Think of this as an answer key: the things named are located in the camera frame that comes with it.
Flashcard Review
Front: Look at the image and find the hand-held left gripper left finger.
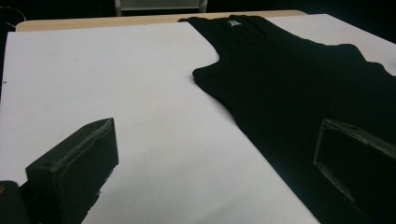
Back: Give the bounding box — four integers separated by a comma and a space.
25, 117, 120, 224

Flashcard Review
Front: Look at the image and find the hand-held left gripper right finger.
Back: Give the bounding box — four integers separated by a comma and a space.
313, 118, 396, 224

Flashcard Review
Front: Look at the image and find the black tank top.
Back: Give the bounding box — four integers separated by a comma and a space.
177, 14, 396, 224

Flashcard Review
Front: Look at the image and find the white table cover sheet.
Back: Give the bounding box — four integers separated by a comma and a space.
0, 13, 396, 224

